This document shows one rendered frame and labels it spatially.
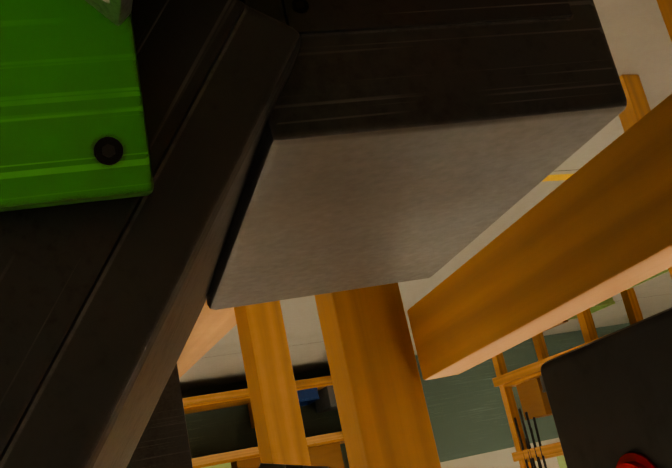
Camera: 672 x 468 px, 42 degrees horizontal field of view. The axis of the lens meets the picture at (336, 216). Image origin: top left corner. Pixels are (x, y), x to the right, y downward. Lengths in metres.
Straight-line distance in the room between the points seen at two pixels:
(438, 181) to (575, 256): 0.28
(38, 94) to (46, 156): 0.02
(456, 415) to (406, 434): 9.59
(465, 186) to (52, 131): 0.25
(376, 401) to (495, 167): 0.64
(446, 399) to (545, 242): 9.90
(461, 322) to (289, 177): 0.56
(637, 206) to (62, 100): 0.44
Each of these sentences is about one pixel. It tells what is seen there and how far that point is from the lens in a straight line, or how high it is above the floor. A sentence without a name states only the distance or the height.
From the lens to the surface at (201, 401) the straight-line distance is 8.95.
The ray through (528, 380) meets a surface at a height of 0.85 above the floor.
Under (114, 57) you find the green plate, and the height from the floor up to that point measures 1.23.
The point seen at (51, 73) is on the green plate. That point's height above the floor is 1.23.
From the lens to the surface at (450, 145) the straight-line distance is 0.43.
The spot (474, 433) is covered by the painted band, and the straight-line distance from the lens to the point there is 10.76.
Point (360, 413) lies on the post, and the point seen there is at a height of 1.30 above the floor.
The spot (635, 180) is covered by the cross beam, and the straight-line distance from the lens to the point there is 0.65.
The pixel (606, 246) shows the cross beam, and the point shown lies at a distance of 0.69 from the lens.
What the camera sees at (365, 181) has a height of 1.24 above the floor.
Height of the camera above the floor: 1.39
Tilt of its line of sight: 17 degrees down
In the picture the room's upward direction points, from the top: 168 degrees clockwise
